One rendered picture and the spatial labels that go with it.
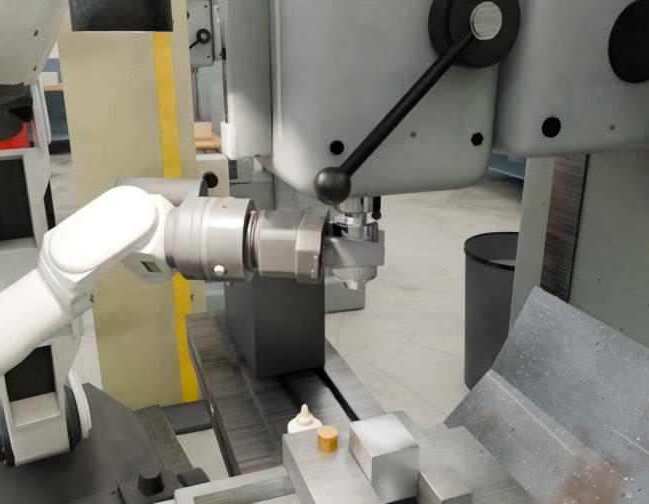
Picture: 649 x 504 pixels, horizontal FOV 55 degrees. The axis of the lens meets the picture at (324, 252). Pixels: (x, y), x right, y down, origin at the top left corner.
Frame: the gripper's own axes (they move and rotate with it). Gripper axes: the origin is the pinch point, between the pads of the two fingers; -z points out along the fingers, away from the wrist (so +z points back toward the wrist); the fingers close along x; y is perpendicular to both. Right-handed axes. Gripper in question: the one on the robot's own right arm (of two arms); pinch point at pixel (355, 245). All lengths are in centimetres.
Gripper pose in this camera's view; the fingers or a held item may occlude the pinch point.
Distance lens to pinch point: 65.0
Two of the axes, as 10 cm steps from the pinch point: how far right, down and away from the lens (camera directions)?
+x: 0.9, -3.2, 9.4
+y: -0.1, 9.5, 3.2
